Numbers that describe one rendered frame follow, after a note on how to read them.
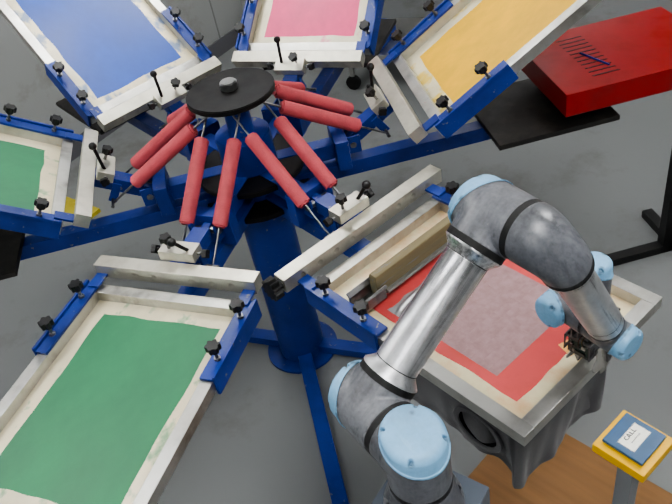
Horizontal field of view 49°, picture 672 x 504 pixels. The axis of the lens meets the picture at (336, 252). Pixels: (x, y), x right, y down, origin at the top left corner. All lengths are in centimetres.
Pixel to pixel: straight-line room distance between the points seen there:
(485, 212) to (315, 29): 208
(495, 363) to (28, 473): 123
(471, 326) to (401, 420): 82
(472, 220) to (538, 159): 306
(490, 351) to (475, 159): 248
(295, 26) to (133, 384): 177
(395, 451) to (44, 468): 111
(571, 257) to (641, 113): 352
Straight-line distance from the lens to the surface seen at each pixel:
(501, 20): 278
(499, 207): 129
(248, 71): 270
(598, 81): 281
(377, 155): 282
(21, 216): 253
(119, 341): 232
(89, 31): 344
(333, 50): 308
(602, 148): 445
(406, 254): 215
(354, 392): 136
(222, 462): 313
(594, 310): 144
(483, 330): 206
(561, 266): 128
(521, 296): 215
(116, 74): 329
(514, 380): 195
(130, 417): 211
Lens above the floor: 247
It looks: 40 degrees down
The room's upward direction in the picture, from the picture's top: 12 degrees counter-clockwise
